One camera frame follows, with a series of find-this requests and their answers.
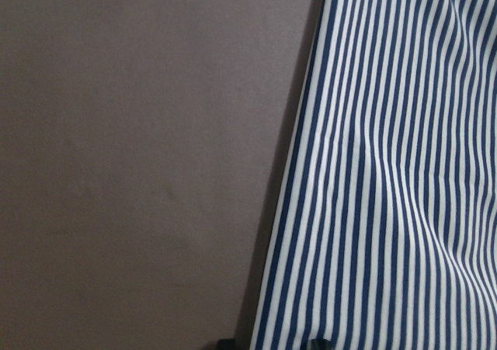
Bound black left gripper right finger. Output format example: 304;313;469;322
308;338;331;350

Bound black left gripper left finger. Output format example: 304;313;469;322
215;338;235;350

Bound navy white striped polo shirt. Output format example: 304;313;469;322
250;0;496;349

